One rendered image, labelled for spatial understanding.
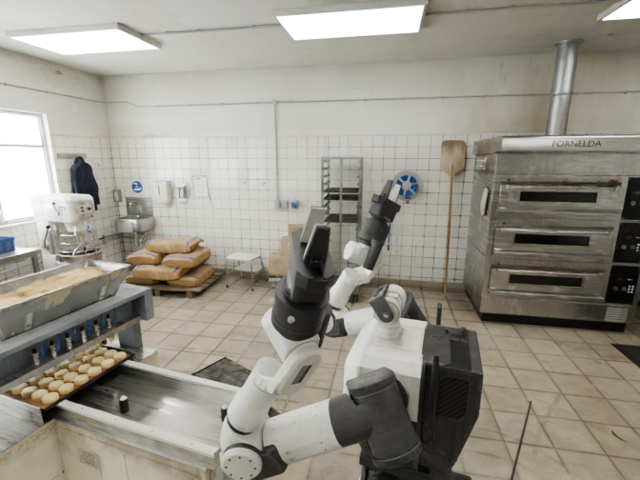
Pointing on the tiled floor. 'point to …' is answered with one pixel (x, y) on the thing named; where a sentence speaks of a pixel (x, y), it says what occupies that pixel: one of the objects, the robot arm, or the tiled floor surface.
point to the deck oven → (555, 230)
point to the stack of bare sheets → (225, 372)
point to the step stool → (246, 265)
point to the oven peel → (454, 157)
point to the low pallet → (180, 287)
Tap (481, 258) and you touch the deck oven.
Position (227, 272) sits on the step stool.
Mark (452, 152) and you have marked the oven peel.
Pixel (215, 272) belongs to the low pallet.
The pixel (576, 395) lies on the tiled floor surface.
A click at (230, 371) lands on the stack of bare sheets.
